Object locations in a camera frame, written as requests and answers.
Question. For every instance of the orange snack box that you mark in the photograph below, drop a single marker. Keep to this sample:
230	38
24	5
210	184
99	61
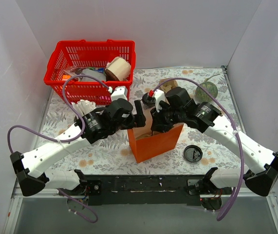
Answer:
65	77

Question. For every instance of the orange paper bag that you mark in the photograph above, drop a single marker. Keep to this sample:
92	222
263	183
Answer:
155	145

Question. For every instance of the aluminium frame rail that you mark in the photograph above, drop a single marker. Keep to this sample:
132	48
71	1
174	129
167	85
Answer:
48	213

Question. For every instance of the green netted melon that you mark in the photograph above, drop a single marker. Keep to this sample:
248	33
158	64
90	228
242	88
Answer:
211	88

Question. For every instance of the grey wrapped package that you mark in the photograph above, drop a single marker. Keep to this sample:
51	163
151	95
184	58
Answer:
98	75

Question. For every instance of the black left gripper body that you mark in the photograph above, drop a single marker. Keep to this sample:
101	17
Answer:
138	114

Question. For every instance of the beige paper wrapped roll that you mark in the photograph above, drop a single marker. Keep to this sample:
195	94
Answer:
117	70

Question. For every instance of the floral table mat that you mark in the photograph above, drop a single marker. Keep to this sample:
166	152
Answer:
113	156

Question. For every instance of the red plastic shopping basket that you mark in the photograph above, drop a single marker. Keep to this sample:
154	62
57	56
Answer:
82	53

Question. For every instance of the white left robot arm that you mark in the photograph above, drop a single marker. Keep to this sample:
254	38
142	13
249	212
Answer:
32	168

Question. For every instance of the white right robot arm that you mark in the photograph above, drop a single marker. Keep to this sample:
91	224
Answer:
260	164

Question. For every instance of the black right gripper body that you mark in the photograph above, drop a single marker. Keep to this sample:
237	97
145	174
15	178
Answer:
157	119

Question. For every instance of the transparent dark cup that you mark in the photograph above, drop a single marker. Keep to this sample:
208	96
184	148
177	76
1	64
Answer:
147	104

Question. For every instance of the brown cardboard cup carrier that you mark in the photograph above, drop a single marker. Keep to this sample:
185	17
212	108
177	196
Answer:
168	85

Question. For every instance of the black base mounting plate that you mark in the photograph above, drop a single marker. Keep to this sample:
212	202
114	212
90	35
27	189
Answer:
148	189

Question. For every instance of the black coffee cup lid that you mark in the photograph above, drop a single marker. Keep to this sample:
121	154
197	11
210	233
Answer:
192	154

